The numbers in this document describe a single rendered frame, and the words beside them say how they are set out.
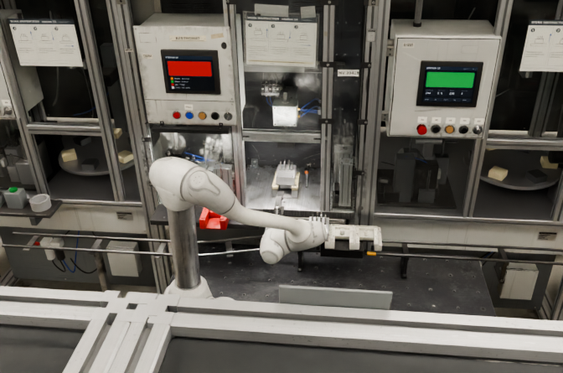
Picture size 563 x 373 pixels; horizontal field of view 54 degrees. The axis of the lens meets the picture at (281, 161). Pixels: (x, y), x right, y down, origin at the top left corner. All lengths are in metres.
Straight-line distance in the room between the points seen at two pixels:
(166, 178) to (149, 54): 0.73
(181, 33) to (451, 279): 1.68
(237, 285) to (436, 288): 0.93
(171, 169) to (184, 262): 0.40
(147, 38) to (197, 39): 0.22
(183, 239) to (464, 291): 1.35
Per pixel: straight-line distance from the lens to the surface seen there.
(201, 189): 1.83
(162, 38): 2.45
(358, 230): 2.66
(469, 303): 2.68
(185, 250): 2.13
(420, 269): 2.80
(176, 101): 2.54
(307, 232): 2.24
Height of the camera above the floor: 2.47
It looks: 30 degrees down
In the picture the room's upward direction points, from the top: 1 degrees counter-clockwise
